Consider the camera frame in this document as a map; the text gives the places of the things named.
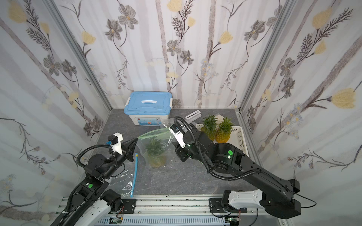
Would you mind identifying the green zipper NIU bag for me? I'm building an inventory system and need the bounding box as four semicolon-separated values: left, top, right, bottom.
137;128;174;169

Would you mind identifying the small bag of rice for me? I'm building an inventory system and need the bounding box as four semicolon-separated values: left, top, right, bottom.
215;114;225;125

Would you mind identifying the white test tube rack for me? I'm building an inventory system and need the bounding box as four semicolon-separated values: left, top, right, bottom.
185;110;202;123

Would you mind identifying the white vented cable duct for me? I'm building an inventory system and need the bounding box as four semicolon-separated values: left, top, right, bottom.
94;216;230;226

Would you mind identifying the yellow pineapple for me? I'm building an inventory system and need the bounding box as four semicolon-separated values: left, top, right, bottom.
216;118;232;143
201;115;218;141

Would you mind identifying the clear bag blue zipper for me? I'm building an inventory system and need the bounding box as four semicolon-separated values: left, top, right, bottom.
111;153;139;198
160;118;182;135

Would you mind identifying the white perforated plastic basket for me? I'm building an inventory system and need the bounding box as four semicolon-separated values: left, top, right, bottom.
195;123;250;157

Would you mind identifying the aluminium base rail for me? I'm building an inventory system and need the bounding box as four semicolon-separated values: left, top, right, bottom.
56;194;292;226

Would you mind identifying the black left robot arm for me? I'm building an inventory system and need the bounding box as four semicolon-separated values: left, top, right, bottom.
52;134;138;226

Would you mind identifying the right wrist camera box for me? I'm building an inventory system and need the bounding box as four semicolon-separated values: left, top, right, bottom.
169;123;186;148

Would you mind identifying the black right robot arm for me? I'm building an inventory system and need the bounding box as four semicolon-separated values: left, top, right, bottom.
169;116;303;219

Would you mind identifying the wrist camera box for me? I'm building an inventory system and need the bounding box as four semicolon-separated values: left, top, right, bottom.
107;133;123;155
169;123;186;148

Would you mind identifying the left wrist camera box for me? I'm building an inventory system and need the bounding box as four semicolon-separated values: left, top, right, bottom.
107;133;123;155

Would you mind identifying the blue lid storage box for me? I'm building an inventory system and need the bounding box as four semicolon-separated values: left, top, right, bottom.
124;91;173;126

